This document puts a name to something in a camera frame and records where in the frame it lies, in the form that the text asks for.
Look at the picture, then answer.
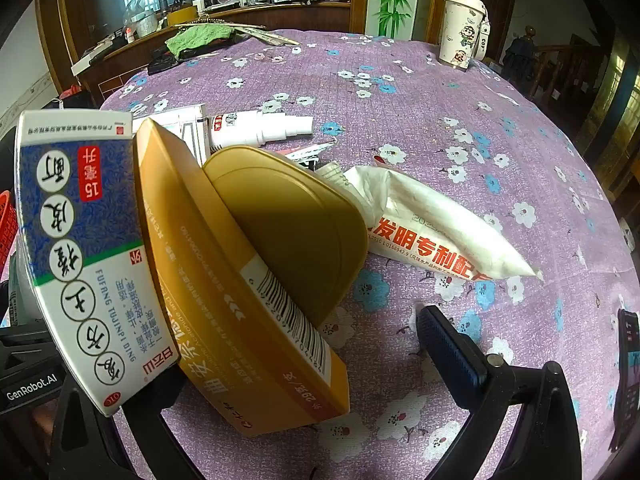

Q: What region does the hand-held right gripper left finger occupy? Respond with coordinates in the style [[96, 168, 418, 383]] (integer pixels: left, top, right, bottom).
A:
[[47, 370, 206, 480]]

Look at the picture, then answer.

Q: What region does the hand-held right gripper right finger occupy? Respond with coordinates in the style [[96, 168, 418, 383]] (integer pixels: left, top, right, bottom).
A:
[[416, 305, 583, 480]]

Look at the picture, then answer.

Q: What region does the white packet red print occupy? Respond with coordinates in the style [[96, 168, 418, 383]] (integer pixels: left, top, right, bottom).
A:
[[345, 165, 544, 282]]

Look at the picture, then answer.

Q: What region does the blue white medicine box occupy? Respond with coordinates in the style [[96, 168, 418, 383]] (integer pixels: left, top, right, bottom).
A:
[[14, 109, 188, 417]]

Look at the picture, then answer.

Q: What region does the red plastic basket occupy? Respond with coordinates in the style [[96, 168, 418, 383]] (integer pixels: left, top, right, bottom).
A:
[[0, 190, 20, 281]]

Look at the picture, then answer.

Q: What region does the white grey medicine box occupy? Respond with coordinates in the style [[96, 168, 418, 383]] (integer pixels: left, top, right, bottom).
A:
[[131, 104, 210, 166]]

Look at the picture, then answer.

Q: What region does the white spray bottle red label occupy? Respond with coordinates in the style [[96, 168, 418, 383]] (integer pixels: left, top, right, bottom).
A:
[[207, 111, 315, 153]]

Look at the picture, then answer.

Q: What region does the dark smartphone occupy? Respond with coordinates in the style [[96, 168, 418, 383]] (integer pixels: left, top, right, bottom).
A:
[[612, 308, 640, 443]]

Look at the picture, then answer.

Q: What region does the dark hanging jacket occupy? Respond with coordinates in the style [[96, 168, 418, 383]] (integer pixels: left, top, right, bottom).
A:
[[502, 25, 543, 86]]

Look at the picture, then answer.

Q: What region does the wooden stair railing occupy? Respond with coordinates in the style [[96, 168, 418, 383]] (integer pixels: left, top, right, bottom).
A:
[[530, 42, 608, 106]]

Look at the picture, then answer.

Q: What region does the white flat box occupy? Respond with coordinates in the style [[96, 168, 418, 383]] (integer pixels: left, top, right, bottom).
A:
[[70, 42, 113, 77]]

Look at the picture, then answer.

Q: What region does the white cartoon print cup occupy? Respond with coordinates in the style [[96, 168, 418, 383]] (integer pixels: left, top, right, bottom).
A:
[[439, 0, 488, 72]]

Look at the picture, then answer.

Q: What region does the black pouch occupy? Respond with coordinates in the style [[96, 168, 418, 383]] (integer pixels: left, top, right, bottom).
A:
[[147, 42, 221, 73]]

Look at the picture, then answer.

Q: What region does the dark wooden door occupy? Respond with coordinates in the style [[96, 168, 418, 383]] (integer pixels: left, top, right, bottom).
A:
[[467, 0, 518, 61]]

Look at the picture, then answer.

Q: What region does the silver metal can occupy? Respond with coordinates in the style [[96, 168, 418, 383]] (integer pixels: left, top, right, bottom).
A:
[[135, 10, 161, 36]]

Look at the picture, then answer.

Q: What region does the bundle of thin silver sticks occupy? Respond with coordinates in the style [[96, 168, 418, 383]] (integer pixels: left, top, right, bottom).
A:
[[175, 20, 301, 46]]

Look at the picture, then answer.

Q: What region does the green cloth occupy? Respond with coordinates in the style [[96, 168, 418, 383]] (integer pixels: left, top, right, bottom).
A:
[[165, 24, 236, 58]]

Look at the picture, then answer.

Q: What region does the wooden counter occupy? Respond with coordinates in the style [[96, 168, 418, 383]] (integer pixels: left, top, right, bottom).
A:
[[55, 0, 351, 106]]

